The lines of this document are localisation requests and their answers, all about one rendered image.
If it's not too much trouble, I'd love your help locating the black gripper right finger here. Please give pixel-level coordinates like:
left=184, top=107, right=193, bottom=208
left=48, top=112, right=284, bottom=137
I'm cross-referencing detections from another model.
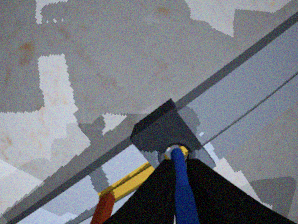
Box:
left=188, top=159, right=297, bottom=224

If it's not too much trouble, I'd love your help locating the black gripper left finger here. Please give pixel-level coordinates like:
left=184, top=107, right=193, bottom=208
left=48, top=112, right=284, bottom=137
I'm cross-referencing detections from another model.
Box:
left=102, top=159, right=176, bottom=224

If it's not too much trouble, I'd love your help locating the dark blue pin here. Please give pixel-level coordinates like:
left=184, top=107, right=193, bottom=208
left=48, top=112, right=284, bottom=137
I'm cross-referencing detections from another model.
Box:
left=170, top=149, right=200, bottom=224

